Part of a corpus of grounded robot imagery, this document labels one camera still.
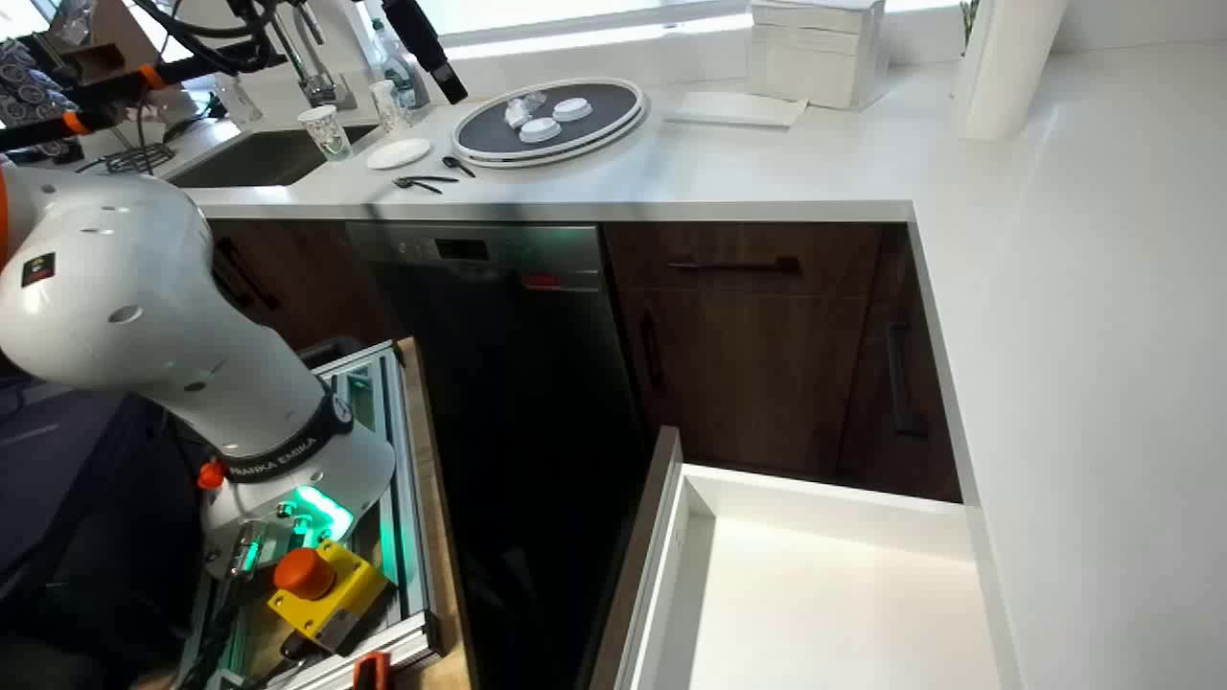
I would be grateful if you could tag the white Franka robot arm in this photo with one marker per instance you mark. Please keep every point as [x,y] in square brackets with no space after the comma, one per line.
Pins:
[116,293]

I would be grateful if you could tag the dark wood sink cabinet door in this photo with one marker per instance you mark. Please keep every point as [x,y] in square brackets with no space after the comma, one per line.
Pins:
[292,287]

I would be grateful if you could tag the wide open white drawer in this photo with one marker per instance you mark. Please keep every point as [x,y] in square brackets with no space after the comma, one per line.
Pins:
[829,600]

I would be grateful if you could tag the black dishwasher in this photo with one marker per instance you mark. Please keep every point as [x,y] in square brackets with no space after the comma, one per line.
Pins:
[509,447]

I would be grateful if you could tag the round black tray white rim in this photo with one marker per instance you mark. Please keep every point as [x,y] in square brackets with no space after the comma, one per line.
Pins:
[600,120]

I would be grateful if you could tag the white cup lid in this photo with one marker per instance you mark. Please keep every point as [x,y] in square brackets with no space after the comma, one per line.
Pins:
[536,132]
[571,110]

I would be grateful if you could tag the black spoon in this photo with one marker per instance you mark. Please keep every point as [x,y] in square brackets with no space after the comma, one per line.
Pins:
[458,166]

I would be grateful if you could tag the clear plastic bag white packet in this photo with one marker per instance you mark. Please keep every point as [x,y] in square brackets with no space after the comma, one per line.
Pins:
[521,110]

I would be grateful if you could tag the wooden mounting board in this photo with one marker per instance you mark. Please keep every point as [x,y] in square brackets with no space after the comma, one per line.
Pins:
[440,537]

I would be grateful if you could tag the small white round dish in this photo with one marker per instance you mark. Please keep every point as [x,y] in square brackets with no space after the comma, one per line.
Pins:
[398,155]

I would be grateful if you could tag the soap bottle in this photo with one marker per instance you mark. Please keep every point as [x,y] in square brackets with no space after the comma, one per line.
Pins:
[398,91]

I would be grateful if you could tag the white paper cup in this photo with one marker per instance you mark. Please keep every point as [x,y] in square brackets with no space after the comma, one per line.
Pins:
[328,135]

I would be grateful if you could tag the white napkin box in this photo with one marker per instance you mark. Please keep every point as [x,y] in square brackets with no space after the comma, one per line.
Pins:
[819,52]

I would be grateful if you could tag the yellow emergency stop button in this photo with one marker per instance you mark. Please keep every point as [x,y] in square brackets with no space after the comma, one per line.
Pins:
[328,600]

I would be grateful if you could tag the metal sink faucet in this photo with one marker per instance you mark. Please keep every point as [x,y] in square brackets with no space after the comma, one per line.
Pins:
[311,83]

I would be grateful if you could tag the dark kitchen sink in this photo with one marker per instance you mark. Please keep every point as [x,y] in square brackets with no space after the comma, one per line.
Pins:
[253,157]

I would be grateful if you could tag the small red clamp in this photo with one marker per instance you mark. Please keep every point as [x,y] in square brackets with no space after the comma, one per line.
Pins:
[373,673]

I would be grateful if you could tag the small orange cap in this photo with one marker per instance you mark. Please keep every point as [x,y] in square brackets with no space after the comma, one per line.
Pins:
[213,478]

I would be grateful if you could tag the white paper towel roll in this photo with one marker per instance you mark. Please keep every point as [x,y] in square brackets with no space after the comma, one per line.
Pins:
[1009,64]

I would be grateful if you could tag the dark blue fabric cover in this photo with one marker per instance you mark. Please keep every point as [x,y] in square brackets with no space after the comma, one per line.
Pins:
[79,548]

